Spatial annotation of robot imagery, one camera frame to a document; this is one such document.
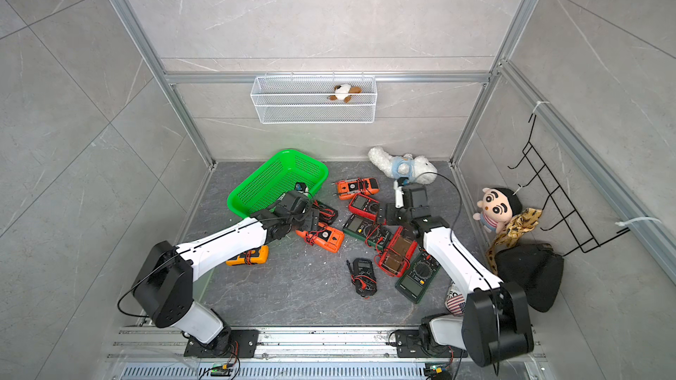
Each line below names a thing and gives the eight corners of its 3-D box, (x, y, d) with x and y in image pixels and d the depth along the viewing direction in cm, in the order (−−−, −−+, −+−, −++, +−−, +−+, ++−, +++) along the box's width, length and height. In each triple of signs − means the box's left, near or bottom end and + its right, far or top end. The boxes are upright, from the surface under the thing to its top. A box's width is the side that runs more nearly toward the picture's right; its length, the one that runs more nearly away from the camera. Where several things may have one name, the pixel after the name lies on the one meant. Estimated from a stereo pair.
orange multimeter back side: (339, 202, 108) (339, 196, 104) (336, 187, 113) (336, 180, 109) (380, 197, 109) (381, 190, 106) (376, 182, 115) (377, 175, 111)
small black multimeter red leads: (355, 301, 83) (356, 296, 79) (347, 266, 90) (347, 260, 86) (379, 295, 84) (381, 290, 80) (369, 261, 92) (370, 255, 87)
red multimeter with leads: (347, 210, 105) (347, 203, 101) (356, 198, 109) (357, 190, 105) (373, 224, 101) (374, 217, 97) (382, 211, 105) (383, 204, 101)
